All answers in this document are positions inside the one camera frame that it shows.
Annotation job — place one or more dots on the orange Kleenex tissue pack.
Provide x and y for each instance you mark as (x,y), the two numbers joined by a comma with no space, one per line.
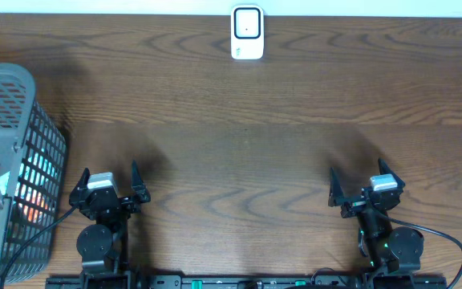
(33,205)

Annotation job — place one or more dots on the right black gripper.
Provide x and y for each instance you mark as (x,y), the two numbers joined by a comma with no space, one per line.
(336,198)

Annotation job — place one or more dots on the white barcode scanner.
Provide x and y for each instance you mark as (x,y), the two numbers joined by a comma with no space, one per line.
(247,36)

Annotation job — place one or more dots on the teal wet wipes pack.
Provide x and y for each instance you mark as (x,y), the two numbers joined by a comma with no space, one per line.
(37,176)

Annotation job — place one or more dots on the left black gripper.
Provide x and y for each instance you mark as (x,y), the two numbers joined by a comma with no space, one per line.
(128,207)

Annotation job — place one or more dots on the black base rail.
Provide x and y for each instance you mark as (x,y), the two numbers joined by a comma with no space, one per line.
(326,280)

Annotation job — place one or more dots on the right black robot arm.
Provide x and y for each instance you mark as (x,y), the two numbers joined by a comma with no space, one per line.
(394,252)

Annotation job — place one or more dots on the grey plastic mesh basket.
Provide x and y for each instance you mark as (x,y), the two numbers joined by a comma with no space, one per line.
(25,247)

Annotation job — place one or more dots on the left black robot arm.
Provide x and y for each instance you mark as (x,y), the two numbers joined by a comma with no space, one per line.
(103,246)

